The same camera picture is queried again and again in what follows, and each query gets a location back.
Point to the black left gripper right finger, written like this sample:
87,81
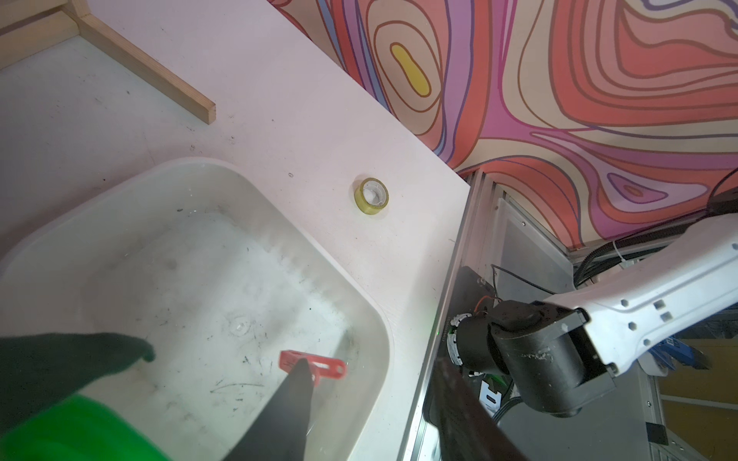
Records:
466,431

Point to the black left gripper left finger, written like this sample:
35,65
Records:
280,431

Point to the red clothespin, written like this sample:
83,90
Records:
321,367

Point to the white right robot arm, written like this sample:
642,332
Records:
566,351

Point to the white plastic tray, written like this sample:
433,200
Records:
191,257

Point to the green perforated plastic basket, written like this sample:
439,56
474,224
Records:
78,428

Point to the dark green t-shirt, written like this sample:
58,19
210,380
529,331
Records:
39,371

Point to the yellow tape roll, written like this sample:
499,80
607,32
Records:
371,196

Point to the wooden clothes rack frame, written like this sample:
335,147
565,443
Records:
31,26

